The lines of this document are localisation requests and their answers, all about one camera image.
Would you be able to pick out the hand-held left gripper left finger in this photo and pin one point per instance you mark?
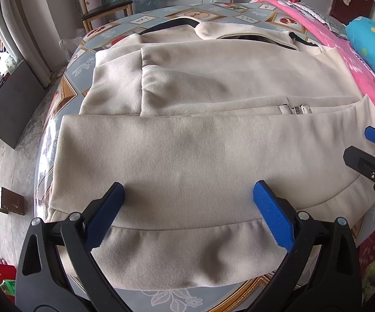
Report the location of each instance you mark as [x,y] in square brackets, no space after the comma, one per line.
[106,214]

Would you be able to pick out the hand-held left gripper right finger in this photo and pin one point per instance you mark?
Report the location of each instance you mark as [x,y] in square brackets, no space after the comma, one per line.
[273,217]

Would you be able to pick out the cream zip jacket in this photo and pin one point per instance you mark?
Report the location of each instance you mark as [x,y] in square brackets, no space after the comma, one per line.
[190,156]

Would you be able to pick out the pink floral blanket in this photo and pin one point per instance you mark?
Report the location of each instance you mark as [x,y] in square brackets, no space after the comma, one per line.
[337,52]

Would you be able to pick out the blue pink cartoon pillow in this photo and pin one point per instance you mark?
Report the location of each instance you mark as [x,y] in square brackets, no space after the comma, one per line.
[369,42]

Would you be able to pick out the brown cardboard box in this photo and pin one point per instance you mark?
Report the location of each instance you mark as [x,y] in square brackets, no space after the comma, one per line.
[5,201]

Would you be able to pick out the red box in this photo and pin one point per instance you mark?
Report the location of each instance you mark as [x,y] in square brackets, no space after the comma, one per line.
[2,271]

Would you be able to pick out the grey lace-trimmed cloth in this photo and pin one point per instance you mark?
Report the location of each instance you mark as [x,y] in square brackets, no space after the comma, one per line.
[320,16]

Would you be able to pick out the patterned plastic tablecloth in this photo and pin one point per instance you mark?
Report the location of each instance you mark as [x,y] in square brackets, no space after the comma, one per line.
[77,68]

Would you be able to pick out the clear plastic bag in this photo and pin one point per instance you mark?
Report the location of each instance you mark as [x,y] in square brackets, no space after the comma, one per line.
[69,47]

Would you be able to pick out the grey curtain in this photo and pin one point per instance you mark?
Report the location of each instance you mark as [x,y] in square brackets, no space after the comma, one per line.
[28,29]

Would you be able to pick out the wooden chair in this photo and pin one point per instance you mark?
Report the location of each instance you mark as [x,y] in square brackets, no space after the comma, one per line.
[109,9]

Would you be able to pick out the clear empty water jug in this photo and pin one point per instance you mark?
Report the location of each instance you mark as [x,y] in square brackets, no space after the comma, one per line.
[148,0]

